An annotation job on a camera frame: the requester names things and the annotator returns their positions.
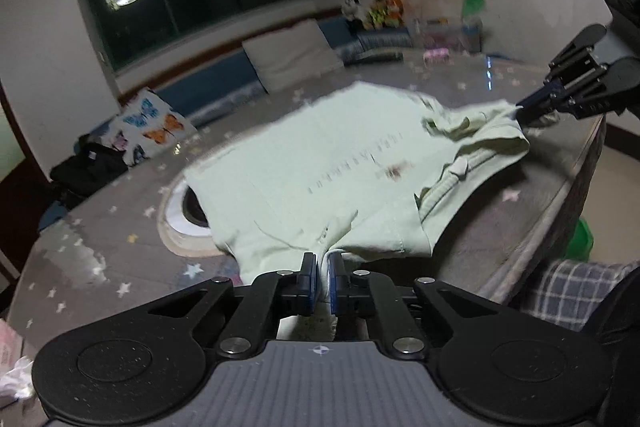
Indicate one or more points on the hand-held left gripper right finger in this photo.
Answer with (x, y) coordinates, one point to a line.
(336, 282)

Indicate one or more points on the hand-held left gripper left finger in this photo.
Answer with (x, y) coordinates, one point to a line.
(310, 279)

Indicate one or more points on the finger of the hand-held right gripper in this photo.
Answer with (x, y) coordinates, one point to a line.
(585, 99)
(575, 57)

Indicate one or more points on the pale green garment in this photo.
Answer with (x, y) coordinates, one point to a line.
(325, 142)

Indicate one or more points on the clear plastic toy box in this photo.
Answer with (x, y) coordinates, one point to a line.
(450, 38)

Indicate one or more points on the pink fluffy earmuffs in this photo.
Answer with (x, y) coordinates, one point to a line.
(435, 56)

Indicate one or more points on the green plastic object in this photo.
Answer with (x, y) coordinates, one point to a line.
(580, 242)

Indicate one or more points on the orange plush fox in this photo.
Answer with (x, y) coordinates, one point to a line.
(396, 9)

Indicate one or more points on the grey plaid cloth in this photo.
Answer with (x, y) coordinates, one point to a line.
(560, 292)

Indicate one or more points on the black remote control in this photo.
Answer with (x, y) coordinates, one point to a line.
(375, 57)

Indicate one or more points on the brown plush bear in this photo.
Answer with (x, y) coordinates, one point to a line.
(378, 14)

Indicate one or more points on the dark cloth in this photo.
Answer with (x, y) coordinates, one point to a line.
(620, 302)

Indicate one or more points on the butterfly print pillow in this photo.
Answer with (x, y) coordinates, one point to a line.
(150, 127)

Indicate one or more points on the plain grey pillow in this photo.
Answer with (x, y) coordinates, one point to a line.
(290, 57)

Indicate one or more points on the black and white plush toy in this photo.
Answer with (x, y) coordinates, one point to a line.
(352, 12)

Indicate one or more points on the black bag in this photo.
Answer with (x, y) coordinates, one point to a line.
(90, 164)

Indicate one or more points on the crumpled white tissue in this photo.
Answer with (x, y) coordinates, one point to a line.
(15, 379)

